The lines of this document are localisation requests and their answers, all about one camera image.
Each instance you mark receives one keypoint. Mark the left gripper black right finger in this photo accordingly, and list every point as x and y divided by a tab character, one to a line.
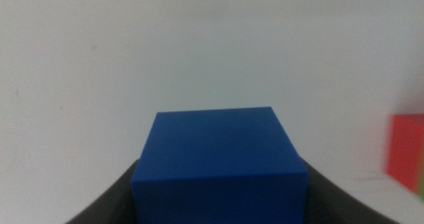
331	204

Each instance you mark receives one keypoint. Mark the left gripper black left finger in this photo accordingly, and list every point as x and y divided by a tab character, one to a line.
112	207

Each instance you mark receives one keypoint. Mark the red cube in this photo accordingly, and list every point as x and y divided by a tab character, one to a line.
404	147

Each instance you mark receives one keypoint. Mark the blue cube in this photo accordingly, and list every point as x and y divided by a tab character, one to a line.
218	164

